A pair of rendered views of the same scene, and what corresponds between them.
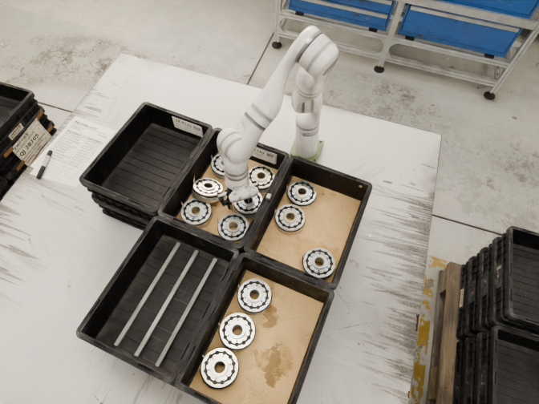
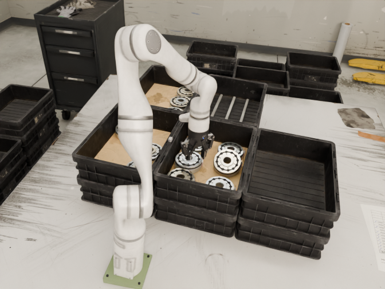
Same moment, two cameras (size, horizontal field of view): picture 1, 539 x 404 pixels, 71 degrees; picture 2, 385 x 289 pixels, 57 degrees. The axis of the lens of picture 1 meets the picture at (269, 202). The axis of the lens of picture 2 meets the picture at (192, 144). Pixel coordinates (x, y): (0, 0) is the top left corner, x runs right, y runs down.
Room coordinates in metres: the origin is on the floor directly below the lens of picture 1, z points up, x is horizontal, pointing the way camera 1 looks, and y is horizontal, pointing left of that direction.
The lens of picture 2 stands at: (1.70, -0.05, 1.72)
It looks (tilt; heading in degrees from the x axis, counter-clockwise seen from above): 37 degrees down; 173
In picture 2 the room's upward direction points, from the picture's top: 3 degrees clockwise
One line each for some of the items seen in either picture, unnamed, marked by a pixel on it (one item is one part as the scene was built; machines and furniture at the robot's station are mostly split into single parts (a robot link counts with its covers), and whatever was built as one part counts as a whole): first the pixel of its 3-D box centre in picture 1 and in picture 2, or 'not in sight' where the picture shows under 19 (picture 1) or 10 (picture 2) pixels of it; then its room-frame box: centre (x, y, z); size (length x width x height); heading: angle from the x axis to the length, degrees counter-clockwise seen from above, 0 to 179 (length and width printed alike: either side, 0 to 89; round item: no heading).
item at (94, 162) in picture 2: (310, 216); (133, 135); (0.58, -0.14, 0.92); 0.40 x 0.30 x 0.02; 159
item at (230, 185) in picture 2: (224, 163); (219, 186); (0.82, 0.17, 0.86); 0.10 x 0.10 x 0.01
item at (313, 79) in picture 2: not in sight; (306, 86); (-0.85, 1.20, 0.37); 0.40 x 0.30 x 0.45; 75
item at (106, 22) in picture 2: not in sight; (89, 61); (-1.13, -0.59, 0.45); 0.60 x 0.45 x 0.90; 165
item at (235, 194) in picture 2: (227, 183); (209, 151); (0.69, 0.15, 0.92); 0.40 x 0.30 x 0.02; 159
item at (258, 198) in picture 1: (248, 200); (188, 159); (0.66, 0.07, 0.86); 0.10 x 0.10 x 0.01
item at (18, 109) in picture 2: not in sight; (22, 132); (-0.23, -0.89, 0.37); 0.40 x 0.30 x 0.45; 165
